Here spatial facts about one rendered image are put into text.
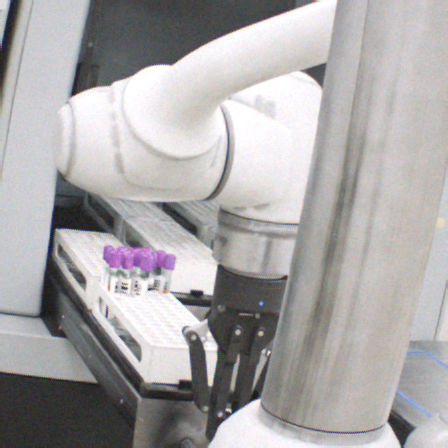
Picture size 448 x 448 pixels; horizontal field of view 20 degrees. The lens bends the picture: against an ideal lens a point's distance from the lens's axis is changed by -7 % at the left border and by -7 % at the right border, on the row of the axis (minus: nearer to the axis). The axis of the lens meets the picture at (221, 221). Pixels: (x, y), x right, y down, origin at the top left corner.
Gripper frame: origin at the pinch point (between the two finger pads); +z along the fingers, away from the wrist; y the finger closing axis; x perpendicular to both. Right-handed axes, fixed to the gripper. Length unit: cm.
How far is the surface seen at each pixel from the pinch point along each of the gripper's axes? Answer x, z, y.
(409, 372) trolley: -22.2, -2.2, -34.6
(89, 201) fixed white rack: -121, -4, -11
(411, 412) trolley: -4.7, -2.1, -26.6
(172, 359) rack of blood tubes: -15.1, -5.1, 2.1
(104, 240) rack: -71, -7, -3
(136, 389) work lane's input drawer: -15.9, -0.5, 5.8
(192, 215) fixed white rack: -99, -7, -26
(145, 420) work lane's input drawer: -11.6, 2.1, 5.5
